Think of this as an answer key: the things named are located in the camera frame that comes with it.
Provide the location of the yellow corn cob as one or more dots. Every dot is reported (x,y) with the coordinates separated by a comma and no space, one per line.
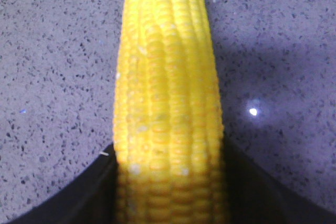
(167,123)

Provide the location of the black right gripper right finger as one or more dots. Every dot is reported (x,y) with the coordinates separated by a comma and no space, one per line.
(255,197)

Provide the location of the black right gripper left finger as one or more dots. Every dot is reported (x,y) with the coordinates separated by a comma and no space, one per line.
(90,198)

